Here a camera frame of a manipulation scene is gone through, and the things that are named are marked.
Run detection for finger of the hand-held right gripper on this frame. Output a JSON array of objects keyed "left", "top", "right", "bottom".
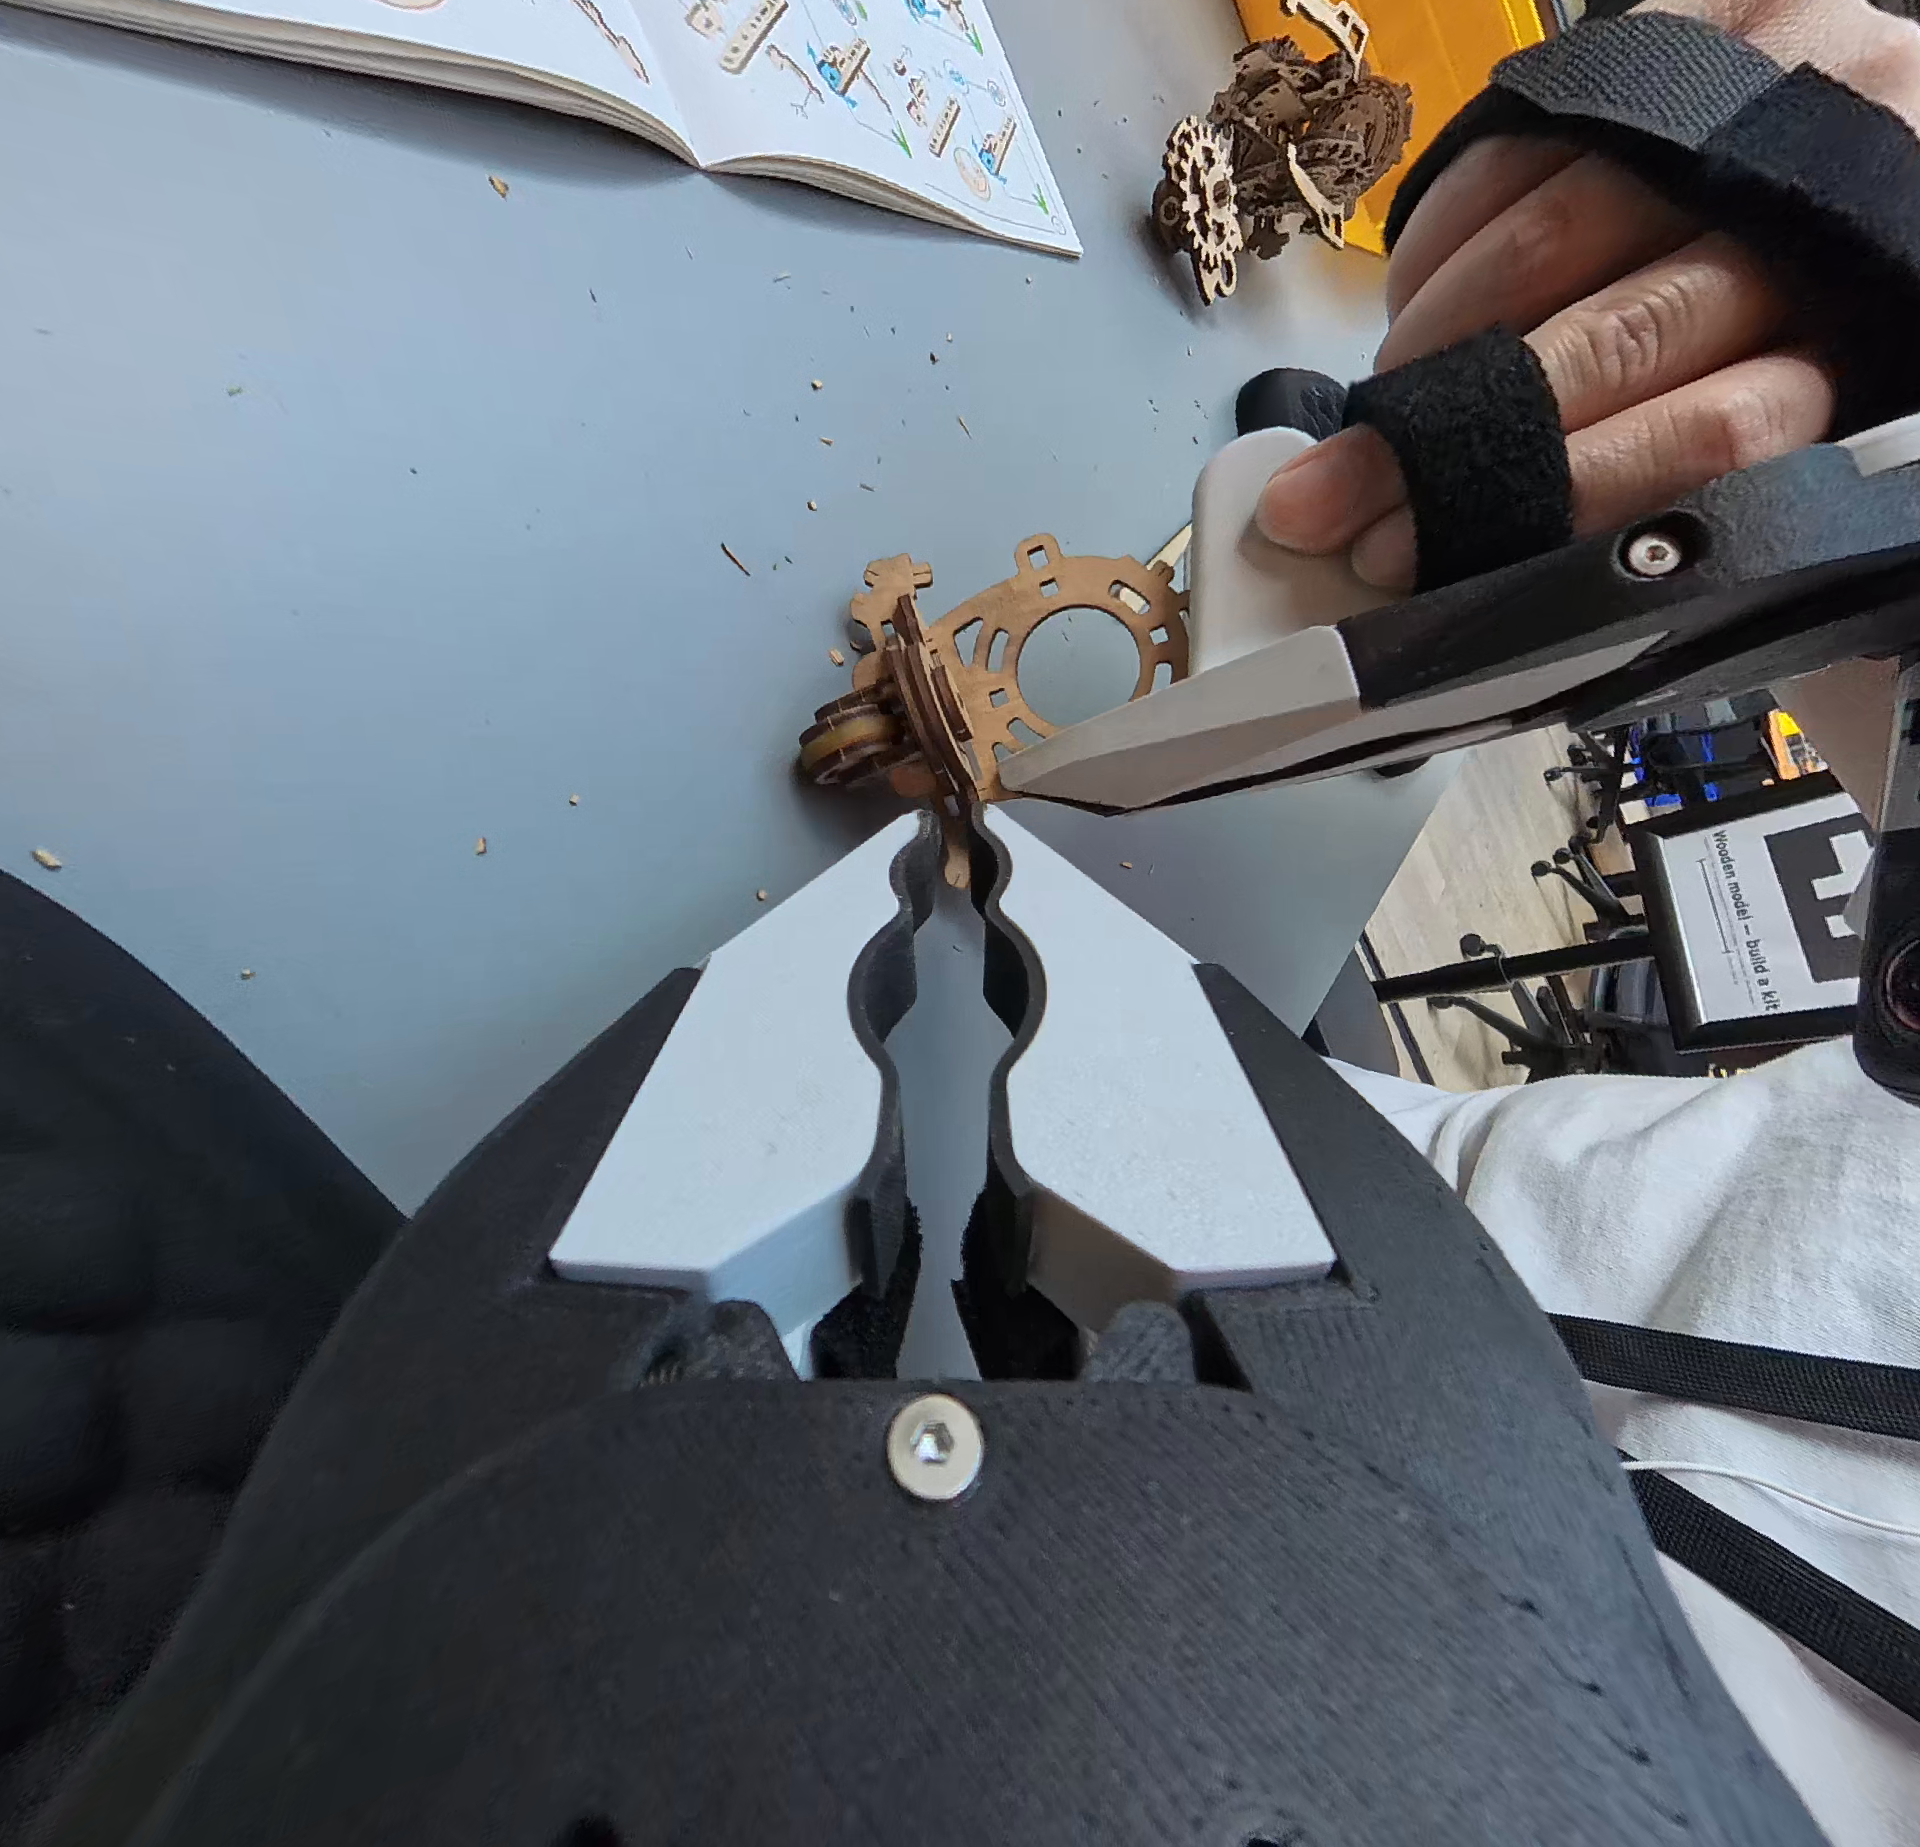
[
  {"left": 1111, "top": 715, "right": 1516, "bottom": 818},
  {"left": 996, "top": 623, "right": 1369, "bottom": 815}
]

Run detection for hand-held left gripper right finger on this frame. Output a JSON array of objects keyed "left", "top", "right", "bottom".
[{"left": 959, "top": 805, "right": 1339, "bottom": 1380}]

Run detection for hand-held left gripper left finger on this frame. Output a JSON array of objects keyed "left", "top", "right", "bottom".
[{"left": 545, "top": 813, "right": 946, "bottom": 1380}]

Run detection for wooden gear puzzle piece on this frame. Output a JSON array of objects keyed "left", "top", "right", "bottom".
[{"left": 800, "top": 534, "right": 1194, "bottom": 890}]

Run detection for grey desk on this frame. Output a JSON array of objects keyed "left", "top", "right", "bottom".
[{"left": 0, "top": 0, "right": 1504, "bottom": 1220}]

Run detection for person's right hand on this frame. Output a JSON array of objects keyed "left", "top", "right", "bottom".
[{"left": 1252, "top": 0, "right": 1920, "bottom": 596}]

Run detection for black office chair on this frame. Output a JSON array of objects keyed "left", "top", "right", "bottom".
[{"left": 1528, "top": 723, "right": 1669, "bottom": 979}]

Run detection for person's white shirt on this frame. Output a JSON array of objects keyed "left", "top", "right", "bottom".
[{"left": 1318, "top": 1036, "right": 1920, "bottom": 1847}]

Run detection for assembled wooden gear model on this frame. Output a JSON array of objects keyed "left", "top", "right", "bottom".
[{"left": 1149, "top": 0, "right": 1417, "bottom": 307}]

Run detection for yellow plastic bin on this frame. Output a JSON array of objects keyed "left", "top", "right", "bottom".
[{"left": 1204, "top": 0, "right": 1550, "bottom": 253}]

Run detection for open instruction booklet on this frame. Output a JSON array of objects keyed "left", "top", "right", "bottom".
[{"left": 0, "top": 0, "right": 1084, "bottom": 262}]

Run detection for black harness strap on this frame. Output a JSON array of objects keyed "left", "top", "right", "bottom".
[
  {"left": 1546, "top": 1314, "right": 1920, "bottom": 1447},
  {"left": 1628, "top": 1464, "right": 1920, "bottom": 1723}
]

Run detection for thin white cable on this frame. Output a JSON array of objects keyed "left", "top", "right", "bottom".
[{"left": 1616, "top": 1455, "right": 1920, "bottom": 1547}]

